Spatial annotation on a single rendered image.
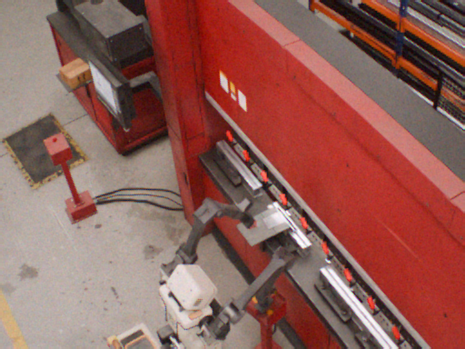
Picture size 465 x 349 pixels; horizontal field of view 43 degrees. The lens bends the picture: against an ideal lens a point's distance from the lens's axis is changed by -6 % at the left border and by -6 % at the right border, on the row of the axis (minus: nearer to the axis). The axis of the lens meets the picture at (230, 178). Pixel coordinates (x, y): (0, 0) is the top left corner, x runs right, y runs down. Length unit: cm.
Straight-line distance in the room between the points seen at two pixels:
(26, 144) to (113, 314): 218
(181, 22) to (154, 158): 220
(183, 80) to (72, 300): 195
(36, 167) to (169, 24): 266
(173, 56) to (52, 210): 221
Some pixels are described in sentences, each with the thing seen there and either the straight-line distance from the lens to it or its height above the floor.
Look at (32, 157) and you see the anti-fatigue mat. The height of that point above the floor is 1.
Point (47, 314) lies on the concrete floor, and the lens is 479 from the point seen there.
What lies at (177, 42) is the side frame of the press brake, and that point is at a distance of 367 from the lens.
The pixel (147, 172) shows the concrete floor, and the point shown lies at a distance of 547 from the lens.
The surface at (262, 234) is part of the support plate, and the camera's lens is 363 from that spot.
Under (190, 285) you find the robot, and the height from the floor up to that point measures 138.
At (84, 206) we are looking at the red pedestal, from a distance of 518.
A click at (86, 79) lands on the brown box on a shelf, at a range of 495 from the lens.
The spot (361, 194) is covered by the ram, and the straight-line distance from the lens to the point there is 268.
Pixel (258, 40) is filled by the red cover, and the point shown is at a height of 221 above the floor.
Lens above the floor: 387
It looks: 47 degrees down
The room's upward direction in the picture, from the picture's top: 6 degrees counter-clockwise
